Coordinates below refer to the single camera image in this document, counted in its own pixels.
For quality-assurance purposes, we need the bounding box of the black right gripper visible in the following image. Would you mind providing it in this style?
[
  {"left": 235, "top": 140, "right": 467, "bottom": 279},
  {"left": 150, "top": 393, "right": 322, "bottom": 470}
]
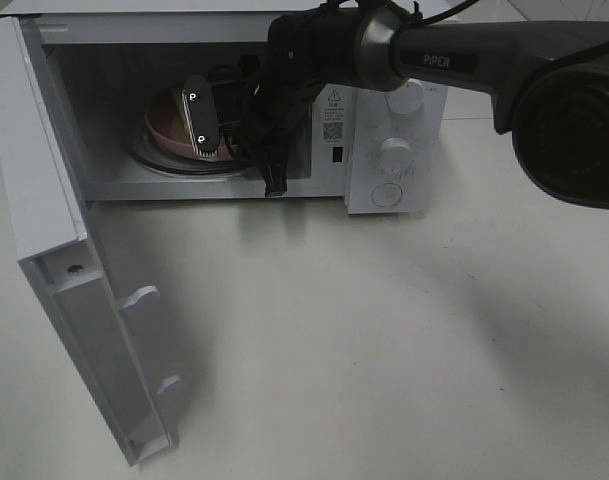
[{"left": 222, "top": 4, "right": 370, "bottom": 150}]

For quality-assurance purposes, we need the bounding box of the round white door button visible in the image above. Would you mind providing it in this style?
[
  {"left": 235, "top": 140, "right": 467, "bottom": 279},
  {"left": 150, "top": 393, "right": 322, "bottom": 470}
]
[{"left": 371, "top": 183, "right": 403, "bottom": 208}]

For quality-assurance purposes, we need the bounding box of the pink round plate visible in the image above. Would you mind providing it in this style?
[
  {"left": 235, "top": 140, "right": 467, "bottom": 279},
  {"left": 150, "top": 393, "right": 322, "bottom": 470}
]
[{"left": 145, "top": 87, "right": 232, "bottom": 162}]

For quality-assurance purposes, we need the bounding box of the white microwave door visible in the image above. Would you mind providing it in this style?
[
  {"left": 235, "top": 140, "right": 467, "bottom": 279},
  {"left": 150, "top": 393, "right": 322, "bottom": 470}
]
[{"left": 0, "top": 16, "right": 173, "bottom": 465}]

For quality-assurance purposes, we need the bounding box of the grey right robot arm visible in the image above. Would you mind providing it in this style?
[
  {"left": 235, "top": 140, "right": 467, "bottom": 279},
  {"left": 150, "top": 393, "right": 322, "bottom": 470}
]
[{"left": 237, "top": 1, "right": 609, "bottom": 210}]

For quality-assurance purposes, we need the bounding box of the white warning label sticker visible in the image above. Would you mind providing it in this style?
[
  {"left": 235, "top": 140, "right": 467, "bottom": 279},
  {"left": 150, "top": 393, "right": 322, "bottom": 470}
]
[{"left": 318, "top": 85, "right": 352, "bottom": 146}]

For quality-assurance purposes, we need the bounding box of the upper white power knob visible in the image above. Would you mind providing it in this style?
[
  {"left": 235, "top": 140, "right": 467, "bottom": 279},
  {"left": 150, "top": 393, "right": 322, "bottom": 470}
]
[{"left": 385, "top": 80, "right": 424, "bottom": 115}]

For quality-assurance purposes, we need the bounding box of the lower white timer knob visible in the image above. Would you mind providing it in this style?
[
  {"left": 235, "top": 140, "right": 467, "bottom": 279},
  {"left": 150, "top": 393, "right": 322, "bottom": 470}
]
[{"left": 377, "top": 137, "right": 412, "bottom": 175}]

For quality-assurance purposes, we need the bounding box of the glass microwave turntable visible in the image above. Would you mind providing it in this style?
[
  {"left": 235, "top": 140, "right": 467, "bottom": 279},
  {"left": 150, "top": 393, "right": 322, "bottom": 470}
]
[{"left": 124, "top": 134, "right": 250, "bottom": 177}]

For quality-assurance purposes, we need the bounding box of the white microwave oven body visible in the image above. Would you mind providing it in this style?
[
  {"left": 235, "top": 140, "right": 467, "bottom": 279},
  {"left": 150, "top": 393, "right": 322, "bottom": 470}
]
[{"left": 0, "top": 1, "right": 446, "bottom": 225}]

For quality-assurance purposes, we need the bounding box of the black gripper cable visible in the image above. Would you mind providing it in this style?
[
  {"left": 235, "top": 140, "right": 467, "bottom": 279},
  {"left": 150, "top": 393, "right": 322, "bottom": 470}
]
[{"left": 236, "top": 0, "right": 478, "bottom": 197}]

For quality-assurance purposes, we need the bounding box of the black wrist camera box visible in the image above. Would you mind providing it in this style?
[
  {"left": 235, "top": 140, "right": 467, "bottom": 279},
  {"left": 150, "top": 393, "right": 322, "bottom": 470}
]
[{"left": 182, "top": 75, "right": 220, "bottom": 161}]

